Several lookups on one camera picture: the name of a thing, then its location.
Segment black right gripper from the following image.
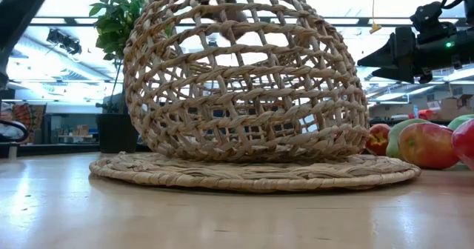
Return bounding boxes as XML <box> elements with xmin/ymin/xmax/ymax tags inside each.
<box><xmin>357</xmin><ymin>27</ymin><xmax>445</xmax><ymax>85</ymax></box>

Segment green pear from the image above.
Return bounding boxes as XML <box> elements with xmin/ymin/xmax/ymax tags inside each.
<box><xmin>385</xmin><ymin>118</ymin><xmax>430</xmax><ymax>160</ymax></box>

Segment small red fruit yellow core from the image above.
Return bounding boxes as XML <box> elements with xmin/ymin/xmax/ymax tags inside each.
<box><xmin>365</xmin><ymin>123</ymin><xmax>393</xmax><ymax>156</ymax></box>

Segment green apple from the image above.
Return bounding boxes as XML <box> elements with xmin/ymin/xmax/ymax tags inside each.
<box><xmin>447</xmin><ymin>113</ymin><xmax>474</xmax><ymax>132</ymax></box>

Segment red orange mango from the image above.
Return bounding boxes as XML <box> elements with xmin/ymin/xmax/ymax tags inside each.
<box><xmin>398</xmin><ymin>122</ymin><xmax>461</xmax><ymax>170</ymax></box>

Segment red apple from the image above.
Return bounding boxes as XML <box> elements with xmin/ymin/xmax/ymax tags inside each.
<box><xmin>450</xmin><ymin>118</ymin><xmax>474</xmax><ymax>171</ymax></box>

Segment woven seagrass basket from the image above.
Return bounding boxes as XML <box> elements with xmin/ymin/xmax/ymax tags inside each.
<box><xmin>123</xmin><ymin>0</ymin><xmax>370</xmax><ymax>164</ymax></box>

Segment yellow hanging power plug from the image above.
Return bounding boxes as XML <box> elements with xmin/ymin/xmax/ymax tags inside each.
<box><xmin>369</xmin><ymin>0</ymin><xmax>382</xmax><ymax>35</ymax></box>

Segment red container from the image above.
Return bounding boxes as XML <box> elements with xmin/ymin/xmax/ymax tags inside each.
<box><xmin>409</xmin><ymin>109</ymin><xmax>434</xmax><ymax>121</ymax></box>

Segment cardboard boxes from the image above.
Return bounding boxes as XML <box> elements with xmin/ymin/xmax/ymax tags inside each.
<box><xmin>440</xmin><ymin>94</ymin><xmax>474</xmax><ymax>121</ymax></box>

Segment round woven placemat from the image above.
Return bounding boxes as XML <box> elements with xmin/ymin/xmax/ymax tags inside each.
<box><xmin>88</xmin><ymin>151</ymin><xmax>422</xmax><ymax>193</ymax></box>

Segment green potted plant black pot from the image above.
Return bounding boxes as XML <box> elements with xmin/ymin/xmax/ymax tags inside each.
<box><xmin>88</xmin><ymin>0</ymin><xmax>145</xmax><ymax>153</ymax></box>

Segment brown storage shelf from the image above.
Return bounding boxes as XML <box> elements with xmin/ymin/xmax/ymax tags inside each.
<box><xmin>57</xmin><ymin>124</ymin><xmax>99</xmax><ymax>145</ymax></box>

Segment black ceiling track light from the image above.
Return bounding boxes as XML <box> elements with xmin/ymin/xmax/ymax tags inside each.
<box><xmin>46</xmin><ymin>28</ymin><xmax>82</xmax><ymax>56</ymax></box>

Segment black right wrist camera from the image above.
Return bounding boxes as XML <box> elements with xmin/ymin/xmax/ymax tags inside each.
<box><xmin>410</xmin><ymin>1</ymin><xmax>457</xmax><ymax>35</ymax></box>

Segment black curved cable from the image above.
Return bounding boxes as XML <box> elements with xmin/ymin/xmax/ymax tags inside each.
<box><xmin>0</xmin><ymin>119</ymin><xmax>30</xmax><ymax>143</ymax></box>

